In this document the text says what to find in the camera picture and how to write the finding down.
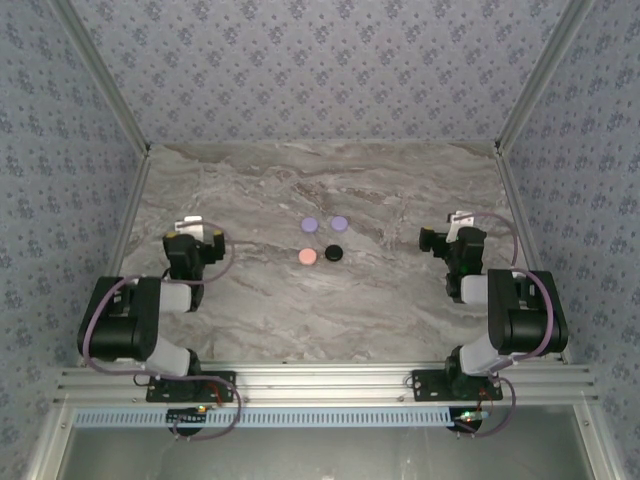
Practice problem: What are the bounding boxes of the aluminium table side rail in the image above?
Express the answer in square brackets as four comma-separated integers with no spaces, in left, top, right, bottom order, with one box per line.
[494,147,574,366]
[74,149,153,369]

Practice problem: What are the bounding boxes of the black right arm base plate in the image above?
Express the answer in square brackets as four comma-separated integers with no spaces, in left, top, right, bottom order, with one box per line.
[411,368,501,404]

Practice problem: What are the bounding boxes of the pale slotted cable duct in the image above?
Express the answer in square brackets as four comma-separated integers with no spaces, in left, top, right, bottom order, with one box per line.
[73,405,504,430]

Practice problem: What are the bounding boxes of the aluminium lower frame bar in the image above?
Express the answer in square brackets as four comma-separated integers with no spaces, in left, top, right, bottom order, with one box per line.
[22,407,76,480]
[573,404,632,480]

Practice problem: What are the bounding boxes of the aluminium mounting rail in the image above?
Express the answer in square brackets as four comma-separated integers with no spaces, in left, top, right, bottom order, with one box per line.
[55,362,600,407]

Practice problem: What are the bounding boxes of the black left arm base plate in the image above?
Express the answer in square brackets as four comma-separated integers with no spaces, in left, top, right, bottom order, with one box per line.
[145,369,238,404]

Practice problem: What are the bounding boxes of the aluminium frame post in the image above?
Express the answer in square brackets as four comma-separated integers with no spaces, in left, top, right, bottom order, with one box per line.
[48,0,153,157]
[492,0,599,156]

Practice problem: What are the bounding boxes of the small black electronics board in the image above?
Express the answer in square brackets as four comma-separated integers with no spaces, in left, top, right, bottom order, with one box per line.
[451,407,490,432]
[166,406,210,427]

